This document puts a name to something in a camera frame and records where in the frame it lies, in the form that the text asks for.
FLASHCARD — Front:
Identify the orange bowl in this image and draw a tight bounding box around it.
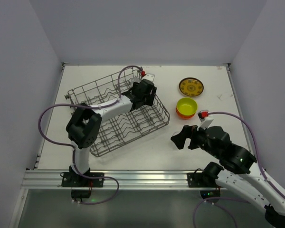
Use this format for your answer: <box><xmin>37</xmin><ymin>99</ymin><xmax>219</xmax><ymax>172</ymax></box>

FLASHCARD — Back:
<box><xmin>175</xmin><ymin>107</ymin><xmax>196</xmax><ymax>119</ymax></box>

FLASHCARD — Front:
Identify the lime green bowl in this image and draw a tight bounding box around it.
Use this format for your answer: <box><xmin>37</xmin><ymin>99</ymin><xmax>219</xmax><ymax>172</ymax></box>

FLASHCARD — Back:
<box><xmin>176</xmin><ymin>97</ymin><xmax>198</xmax><ymax>111</ymax></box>

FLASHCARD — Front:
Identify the grey wire dish rack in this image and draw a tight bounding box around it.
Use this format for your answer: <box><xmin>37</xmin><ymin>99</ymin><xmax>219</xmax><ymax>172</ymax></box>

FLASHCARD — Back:
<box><xmin>65</xmin><ymin>67</ymin><xmax>170</xmax><ymax>157</ymax></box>

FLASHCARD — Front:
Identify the yellow patterned plate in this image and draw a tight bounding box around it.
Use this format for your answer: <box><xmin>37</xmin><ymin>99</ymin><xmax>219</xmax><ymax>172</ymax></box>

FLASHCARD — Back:
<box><xmin>179</xmin><ymin>77</ymin><xmax>204</xmax><ymax>97</ymax></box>

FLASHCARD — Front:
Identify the clear glass cup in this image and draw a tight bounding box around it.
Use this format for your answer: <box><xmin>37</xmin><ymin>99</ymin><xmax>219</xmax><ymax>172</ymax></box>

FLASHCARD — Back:
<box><xmin>130</xmin><ymin>77</ymin><xmax>140</xmax><ymax>83</ymax></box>
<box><xmin>171</xmin><ymin>132</ymin><xmax>181</xmax><ymax>150</ymax></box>

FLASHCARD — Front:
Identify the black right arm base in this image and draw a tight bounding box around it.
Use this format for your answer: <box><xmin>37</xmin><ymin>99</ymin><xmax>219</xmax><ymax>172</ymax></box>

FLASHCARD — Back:
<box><xmin>187</xmin><ymin>162</ymin><xmax>224</xmax><ymax>199</ymax></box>

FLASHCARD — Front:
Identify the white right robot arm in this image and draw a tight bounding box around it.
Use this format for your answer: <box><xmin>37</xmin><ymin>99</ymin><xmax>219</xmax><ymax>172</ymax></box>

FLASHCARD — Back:
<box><xmin>171</xmin><ymin>125</ymin><xmax>285</xmax><ymax>228</ymax></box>

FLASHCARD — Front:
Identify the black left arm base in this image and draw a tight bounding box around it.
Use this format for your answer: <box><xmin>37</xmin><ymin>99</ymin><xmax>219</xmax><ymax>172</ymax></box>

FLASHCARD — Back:
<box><xmin>60</xmin><ymin>167</ymin><xmax>104</xmax><ymax>203</ymax></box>

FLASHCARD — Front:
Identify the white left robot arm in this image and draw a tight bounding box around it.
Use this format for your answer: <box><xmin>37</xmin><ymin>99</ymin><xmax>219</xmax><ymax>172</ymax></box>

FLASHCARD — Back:
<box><xmin>66</xmin><ymin>79</ymin><xmax>157</xmax><ymax>176</ymax></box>

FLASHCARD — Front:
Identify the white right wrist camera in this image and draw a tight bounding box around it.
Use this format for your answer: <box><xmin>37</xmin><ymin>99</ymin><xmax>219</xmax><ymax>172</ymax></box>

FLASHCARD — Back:
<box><xmin>198</xmin><ymin>110</ymin><xmax>214</xmax><ymax>130</ymax></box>

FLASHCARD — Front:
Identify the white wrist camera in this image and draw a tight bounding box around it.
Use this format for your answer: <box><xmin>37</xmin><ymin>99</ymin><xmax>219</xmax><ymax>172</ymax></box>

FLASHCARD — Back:
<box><xmin>198</xmin><ymin>110</ymin><xmax>214</xmax><ymax>130</ymax></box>
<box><xmin>142</xmin><ymin>72</ymin><xmax>155</xmax><ymax>82</ymax></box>

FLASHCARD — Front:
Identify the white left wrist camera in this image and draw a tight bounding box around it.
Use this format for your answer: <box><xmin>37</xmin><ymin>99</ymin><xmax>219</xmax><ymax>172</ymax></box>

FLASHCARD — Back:
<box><xmin>142</xmin><ymin>72</ymin><xmax>155</xmax><ymax>82</ymax></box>

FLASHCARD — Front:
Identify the aluminium mounting rail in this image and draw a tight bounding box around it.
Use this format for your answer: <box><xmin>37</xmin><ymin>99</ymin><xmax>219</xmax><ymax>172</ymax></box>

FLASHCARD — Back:
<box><xmin>21</xmin><ymin>169</ymin><xmax>269</xmax><ymax>190</ymax></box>

